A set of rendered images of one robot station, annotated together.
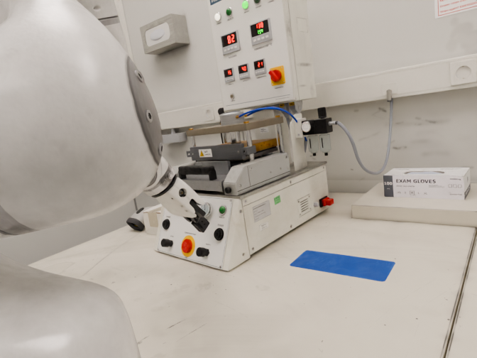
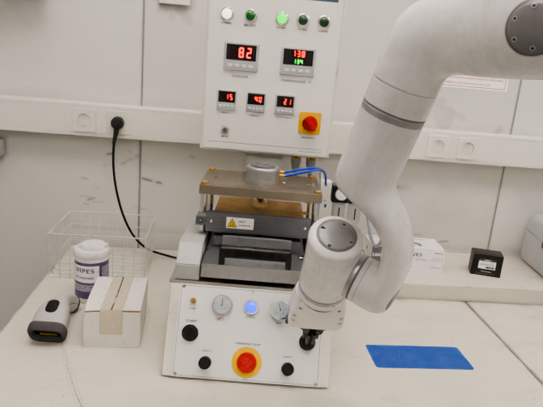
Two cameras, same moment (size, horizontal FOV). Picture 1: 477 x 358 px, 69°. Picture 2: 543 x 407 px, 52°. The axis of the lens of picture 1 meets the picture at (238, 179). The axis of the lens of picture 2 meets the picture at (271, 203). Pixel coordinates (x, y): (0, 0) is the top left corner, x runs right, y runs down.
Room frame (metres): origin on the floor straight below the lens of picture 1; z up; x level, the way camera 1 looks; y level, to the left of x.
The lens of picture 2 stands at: (0.23, 0.87, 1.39)
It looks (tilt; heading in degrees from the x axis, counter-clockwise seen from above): 15 degrees down; 315
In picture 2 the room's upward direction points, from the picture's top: 5 degrees clockwise
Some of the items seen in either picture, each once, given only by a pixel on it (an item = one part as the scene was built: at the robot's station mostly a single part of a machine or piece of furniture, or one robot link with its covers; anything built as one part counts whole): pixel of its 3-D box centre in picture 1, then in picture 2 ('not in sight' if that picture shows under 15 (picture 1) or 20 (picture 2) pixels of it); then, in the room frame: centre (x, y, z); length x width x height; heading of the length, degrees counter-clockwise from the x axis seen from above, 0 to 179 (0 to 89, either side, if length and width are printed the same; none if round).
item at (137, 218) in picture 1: (150, 214); (58, 309); (1.37, 0.38, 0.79); 0.20 x 0.08 x 0.08; 140
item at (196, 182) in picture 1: (229, 168); (256, 243); (1.10, 0.02, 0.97); 0.30 x 0.22 x 0.08; 136
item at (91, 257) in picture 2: not in sight; (91, 270); (1.47, 0.25, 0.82); 0.09 x 0.09 x 0.15
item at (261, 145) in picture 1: (237, 141); (263, 205); (1.13, -0.01, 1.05); 0.22 x 0.17 x 0.10; 46
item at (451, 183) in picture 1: (425, 182); (402, 253); (1.08, -0.60, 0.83); 0.23 x 0.12 x 0.07; 48
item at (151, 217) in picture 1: (172, 215); (117, 310); (1.29, 0.27, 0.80); 0.19 x 0.13 x 0.09; 140
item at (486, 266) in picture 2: not in sight; (485, 262); (0.89, -0.77, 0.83); 0.09 x 0.06 x 0.07; 33
